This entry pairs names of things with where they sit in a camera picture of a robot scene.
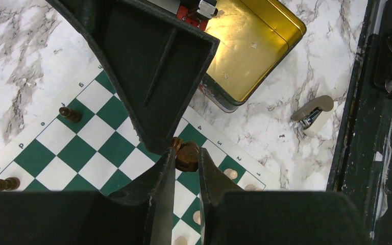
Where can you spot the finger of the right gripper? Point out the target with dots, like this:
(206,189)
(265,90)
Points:
(154,61)

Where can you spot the light wooden chess pieces row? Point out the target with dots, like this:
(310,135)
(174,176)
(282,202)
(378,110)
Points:
(216,203)

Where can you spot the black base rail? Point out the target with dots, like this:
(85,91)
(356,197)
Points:
(362,162)

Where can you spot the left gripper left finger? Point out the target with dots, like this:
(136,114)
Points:
(141,212)

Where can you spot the small wooden piece on table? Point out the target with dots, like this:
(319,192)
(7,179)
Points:
(314,114)

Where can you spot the dark brown chess piece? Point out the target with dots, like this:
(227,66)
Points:
(9,184)

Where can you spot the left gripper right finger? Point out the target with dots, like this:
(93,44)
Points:
(278,217)

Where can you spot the empty gold tin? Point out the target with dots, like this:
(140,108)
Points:
(254,37)

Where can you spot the green and white chessboard mat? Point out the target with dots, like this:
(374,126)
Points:
(103,152)

